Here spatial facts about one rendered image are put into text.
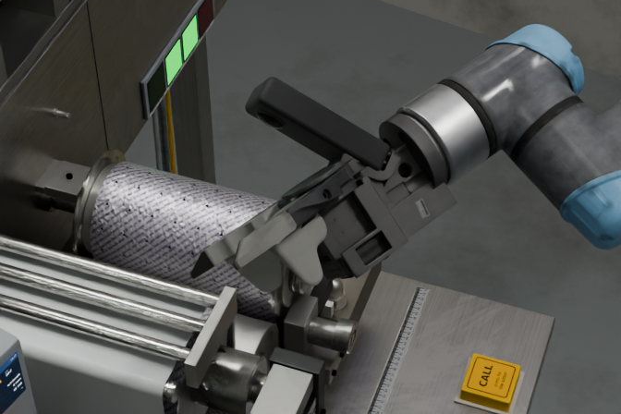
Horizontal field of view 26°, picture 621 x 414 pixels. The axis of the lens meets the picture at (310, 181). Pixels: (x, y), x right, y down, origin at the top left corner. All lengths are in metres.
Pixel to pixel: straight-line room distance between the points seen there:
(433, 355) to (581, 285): 1.37
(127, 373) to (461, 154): 0.40
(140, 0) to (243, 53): 2.04
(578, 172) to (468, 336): 0.94
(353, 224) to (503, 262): 2.28
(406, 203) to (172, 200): 0.57
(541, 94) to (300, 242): 0.24
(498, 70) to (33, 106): 0.69
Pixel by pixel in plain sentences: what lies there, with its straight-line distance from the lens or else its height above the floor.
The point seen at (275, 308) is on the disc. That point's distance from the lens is 1.57.
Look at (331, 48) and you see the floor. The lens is 3.89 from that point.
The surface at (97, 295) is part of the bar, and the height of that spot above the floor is 1.46.
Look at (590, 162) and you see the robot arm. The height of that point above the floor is 1.71.
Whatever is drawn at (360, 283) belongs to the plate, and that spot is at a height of 1.03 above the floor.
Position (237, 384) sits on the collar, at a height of 1.36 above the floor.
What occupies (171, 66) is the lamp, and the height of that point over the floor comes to 1.18.
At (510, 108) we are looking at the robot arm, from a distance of 1.10.
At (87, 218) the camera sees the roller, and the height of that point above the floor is 1.28.
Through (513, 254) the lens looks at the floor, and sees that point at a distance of 3.34.
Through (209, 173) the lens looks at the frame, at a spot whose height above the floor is 0.50.
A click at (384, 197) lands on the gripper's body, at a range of 1.07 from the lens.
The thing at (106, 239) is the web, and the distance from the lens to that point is 1.62.
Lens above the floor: 2.44
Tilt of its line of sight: 45 degrees down
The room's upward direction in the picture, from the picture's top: straight up
